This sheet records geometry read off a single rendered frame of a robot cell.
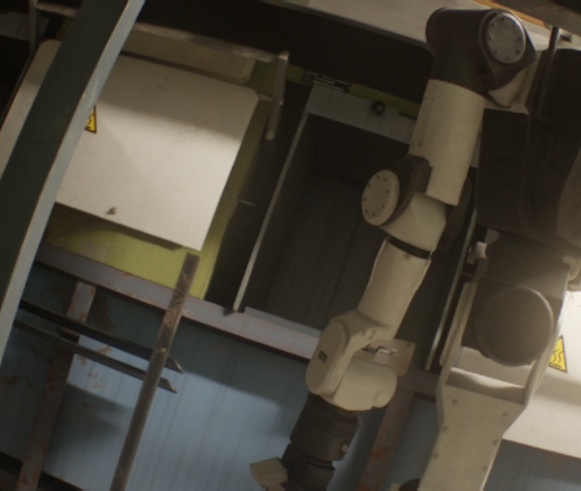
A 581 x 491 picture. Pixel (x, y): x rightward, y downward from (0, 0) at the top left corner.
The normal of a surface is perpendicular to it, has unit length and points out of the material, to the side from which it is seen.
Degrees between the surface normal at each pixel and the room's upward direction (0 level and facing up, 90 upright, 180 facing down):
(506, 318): 105
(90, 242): 90
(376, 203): 99
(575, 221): 117
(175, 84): 90
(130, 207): 90
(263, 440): 90
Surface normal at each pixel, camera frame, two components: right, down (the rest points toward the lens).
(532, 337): -0.12, -0.04
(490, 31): 0.47, 0.14
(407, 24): 0.05, -0.43
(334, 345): -0.83, -0.25
